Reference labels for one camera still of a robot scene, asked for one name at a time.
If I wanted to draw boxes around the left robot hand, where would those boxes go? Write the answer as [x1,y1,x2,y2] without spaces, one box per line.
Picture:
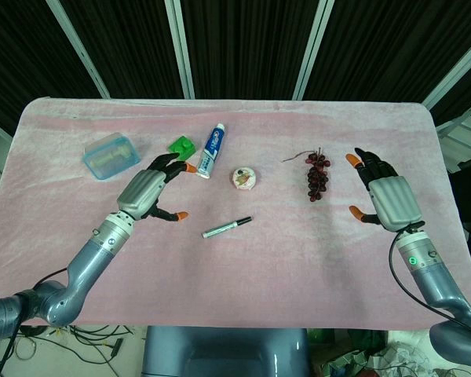
[116,152,199,221]

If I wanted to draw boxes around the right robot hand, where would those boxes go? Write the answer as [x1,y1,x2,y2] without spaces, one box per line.
[345,147,425,232]

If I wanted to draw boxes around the green marker pen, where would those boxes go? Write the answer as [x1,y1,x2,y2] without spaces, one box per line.
[202,221,239,240]

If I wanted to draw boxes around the translucent blue plastic box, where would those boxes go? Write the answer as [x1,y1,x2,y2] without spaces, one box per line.
[82,132,143,181]

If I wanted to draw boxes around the green toy block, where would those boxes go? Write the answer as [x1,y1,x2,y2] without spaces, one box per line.
[166,135,198,161]

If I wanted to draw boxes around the blue white toothpaste tube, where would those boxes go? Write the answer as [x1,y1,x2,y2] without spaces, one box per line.
[195,123,227,180]

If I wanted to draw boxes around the dark red grape bunch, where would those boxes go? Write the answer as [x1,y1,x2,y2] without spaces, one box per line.
[281,147,332,203]

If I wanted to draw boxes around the small round printed tin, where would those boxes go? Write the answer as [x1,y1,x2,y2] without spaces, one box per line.
[230,166,260,192]

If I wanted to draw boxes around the pink table cloth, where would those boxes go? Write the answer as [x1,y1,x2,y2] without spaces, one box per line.
[0,97,471,329]

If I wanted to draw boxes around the crumpled paper packaging pile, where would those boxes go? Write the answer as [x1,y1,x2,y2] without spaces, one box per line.
[308,328,436,377]

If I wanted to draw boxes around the blue-grey robot torso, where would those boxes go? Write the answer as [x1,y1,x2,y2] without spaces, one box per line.
[141,325,311,377]

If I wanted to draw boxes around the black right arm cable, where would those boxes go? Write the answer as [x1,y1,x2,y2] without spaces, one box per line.
[389,224,471,341]

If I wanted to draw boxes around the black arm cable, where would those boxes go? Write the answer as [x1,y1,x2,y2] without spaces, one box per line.
[389,224,471,341]
[0,267,70,377]

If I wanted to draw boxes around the white partition post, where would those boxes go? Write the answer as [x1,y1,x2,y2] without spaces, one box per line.
[46,0,111,99]
[292,0,336,101]
[166,0,195,99]
[422,29,471,115]

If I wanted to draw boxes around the tangled floor cables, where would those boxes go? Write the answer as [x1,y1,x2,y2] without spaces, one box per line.
[15,324,133,372]

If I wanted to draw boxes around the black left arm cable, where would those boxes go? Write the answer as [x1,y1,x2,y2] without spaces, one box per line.
[0,267,70,377]

